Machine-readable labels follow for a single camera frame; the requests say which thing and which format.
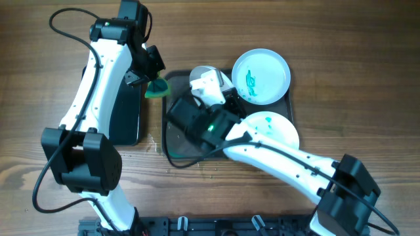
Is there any teal scrub sponge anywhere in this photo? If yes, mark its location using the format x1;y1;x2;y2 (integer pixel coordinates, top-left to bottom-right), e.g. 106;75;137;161
144;76;171;98

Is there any white plate top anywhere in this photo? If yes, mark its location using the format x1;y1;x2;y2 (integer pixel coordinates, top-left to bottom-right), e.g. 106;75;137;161
231;49;291;106

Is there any white plate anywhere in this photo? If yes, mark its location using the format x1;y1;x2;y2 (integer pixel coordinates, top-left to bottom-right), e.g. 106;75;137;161
231;49;291;106
189;66;234;92
243;111;300;149

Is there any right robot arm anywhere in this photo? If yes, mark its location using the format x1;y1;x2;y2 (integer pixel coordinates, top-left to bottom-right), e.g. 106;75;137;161
164;91;381;235

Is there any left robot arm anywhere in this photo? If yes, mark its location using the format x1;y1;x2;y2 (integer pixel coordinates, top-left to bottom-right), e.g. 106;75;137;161
41;14;168;235

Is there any large dark serving tray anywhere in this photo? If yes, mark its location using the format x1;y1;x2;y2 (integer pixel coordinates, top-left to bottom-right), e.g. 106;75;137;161
161;69;294;161

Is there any black water tray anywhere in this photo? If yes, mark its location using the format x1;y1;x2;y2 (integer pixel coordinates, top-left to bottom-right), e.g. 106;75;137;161
77;66;141;146

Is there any black mounting rail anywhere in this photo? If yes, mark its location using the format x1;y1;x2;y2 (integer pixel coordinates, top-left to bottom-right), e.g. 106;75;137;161
77;214;371;236

